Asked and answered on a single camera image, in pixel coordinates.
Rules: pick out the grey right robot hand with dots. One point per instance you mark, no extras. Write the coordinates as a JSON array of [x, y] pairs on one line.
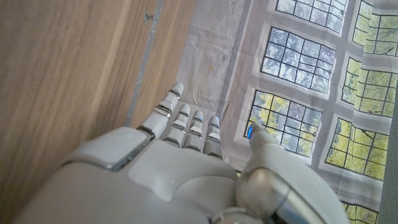
[[174, 186]]

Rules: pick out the grey tape outline on table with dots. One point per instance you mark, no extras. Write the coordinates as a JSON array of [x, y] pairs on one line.
[[144, 59]]

